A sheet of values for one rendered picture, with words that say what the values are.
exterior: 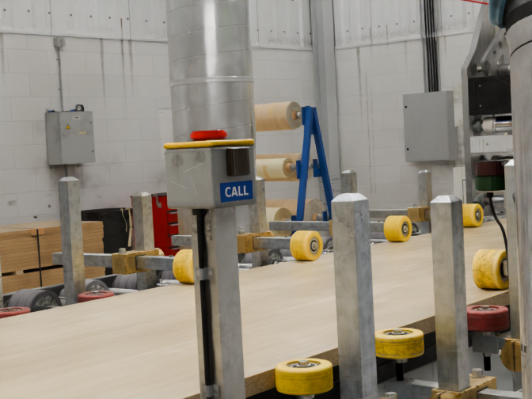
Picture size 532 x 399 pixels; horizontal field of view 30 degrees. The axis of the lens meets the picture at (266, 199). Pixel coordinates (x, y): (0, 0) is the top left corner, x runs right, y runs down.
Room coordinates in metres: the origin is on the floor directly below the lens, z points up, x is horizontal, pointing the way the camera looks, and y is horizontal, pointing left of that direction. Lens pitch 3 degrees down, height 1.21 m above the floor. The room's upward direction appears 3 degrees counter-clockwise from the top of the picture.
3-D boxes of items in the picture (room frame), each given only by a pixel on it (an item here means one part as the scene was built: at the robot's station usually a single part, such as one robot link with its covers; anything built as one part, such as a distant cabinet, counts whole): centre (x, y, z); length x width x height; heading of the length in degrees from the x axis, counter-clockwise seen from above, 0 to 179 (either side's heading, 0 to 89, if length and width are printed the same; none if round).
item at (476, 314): (1.74, -0.38, 0.85); 0.08 x 0.08 x 0.11
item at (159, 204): (10.05, 0.97, 0.41); 0.76 x 0.48 x 0.81; 145
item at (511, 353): (1.67, -0.43, 0.85); 0.13 x 0.06 x 0.05; 141
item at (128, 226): (9.29, 1.52, 0.36); 0.58 x 0.56 x 0.72; 48
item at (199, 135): (1.06, 0.06, 1.22); 0.04 x 0.04 x 0.02
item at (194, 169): (1.06, 0.06, 1.18); 0.07 x 0.07 x 0.08; 51
